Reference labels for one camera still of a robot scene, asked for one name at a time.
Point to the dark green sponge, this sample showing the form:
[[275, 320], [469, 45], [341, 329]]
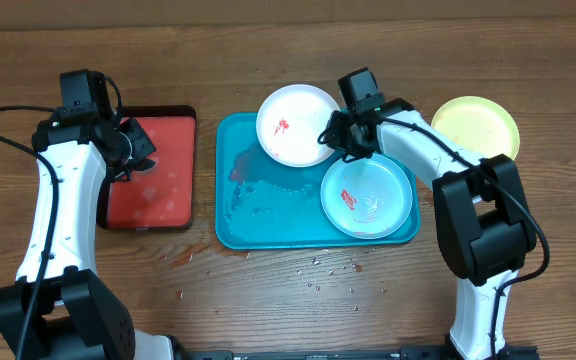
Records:
[[142, 165]]

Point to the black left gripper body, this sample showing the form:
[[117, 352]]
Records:
[[139, 146]]

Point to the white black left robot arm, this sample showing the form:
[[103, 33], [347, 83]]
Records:
[[58, 307]]

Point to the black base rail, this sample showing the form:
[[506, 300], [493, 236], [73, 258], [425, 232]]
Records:
[[425, 352]]

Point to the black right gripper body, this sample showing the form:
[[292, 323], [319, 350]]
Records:
[[338, 136]]

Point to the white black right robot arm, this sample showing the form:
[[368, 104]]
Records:
[[484, 228]]

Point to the teal plastic tray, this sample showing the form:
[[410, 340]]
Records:
[[261, 204]]

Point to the red tray with dark rim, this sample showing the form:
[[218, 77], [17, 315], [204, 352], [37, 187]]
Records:
[[160, 197]]

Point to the white plate with red stain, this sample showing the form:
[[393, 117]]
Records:
[[289, 122]]

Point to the yellow-green plate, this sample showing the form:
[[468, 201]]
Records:
[[478, 124]]

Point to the light blue plate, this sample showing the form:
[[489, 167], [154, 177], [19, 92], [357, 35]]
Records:
[[368, 199]]

